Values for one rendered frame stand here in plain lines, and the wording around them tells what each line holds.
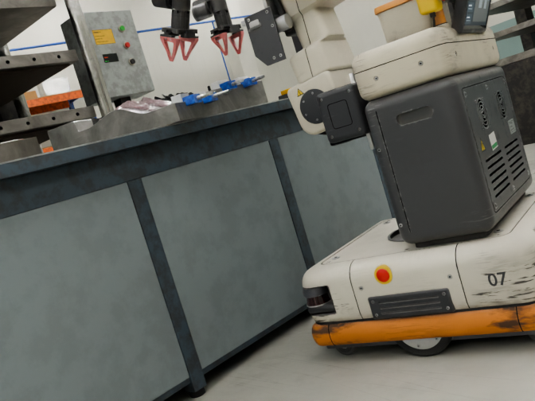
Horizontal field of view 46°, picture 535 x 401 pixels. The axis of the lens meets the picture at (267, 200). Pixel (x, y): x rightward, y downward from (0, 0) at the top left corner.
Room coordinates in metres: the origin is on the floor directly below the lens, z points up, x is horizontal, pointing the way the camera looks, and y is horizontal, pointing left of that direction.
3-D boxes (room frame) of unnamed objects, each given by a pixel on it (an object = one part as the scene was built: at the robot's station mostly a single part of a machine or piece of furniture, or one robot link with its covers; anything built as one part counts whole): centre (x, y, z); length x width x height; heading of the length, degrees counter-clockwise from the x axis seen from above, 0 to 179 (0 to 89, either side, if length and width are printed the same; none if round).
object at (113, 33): (3.08, 0.52, 0.74); 0.30 x 0.22 x 1.47; 137
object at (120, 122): (2.12, 0.35, 0.86); 0.50 x 0.26 x 0.11; 64
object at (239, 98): (2.44, 0.16, 0.87); 0.50 x 0.26 x 0.14; 47
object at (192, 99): (1.96, 0.12, 0.86); 0.13 x 0.05 x 0.05; 64
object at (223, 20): (2.32, -0.04, 1.12); 0.10 x 0.07 x 0.07; 137
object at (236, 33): (2.34, -0.05, 1.05); 0.07 x 0.07 x 0.09; 47
